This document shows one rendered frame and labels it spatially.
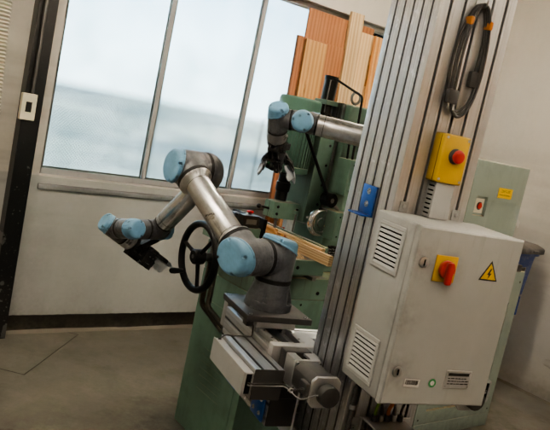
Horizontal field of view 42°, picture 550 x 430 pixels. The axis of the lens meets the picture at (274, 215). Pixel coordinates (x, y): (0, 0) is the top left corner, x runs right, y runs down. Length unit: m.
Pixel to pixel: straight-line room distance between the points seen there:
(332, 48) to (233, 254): 2.80
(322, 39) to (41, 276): 2.24
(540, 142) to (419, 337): 3.26
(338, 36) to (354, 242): 2.83
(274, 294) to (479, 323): 0.64
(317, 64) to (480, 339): 2.91
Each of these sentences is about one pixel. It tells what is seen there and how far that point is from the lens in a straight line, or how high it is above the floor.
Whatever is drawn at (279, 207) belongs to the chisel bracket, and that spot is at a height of 1.05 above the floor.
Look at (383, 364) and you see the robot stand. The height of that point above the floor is 0.86.
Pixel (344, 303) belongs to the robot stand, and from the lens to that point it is 2.14.
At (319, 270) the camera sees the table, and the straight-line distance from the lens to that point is 2.81.
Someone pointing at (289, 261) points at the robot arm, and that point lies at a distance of 2.24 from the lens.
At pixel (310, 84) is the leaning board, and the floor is 1.64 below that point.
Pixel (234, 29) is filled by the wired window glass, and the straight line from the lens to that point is 4.45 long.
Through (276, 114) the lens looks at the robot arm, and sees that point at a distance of 2.57.
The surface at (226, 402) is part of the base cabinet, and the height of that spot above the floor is 0.25.
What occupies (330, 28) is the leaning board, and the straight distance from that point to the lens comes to 4.76.
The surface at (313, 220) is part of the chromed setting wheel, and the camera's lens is 2.95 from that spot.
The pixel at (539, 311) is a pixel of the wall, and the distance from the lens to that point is 4.94.
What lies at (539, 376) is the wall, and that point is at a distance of 4.98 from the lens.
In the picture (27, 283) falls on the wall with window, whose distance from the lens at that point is 4.04.
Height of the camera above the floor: 1.42
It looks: 8 degrees down
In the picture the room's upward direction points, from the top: 12 degrees clockwise
